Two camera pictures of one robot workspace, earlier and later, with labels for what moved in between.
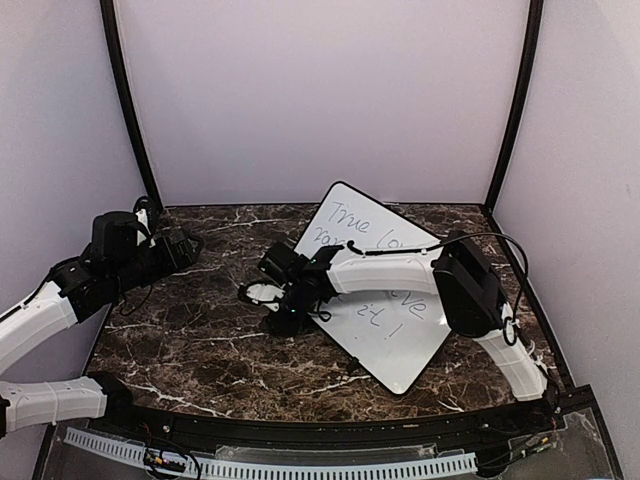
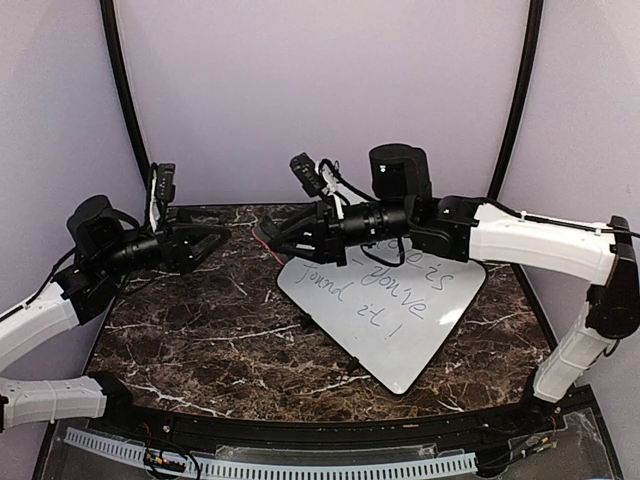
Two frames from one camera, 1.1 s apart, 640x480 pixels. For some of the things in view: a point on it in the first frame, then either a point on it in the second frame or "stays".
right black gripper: (287, 327) to (328, 218)
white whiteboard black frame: (392, 335) stays
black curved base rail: (190, 431) stays
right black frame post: (523, 80) stays
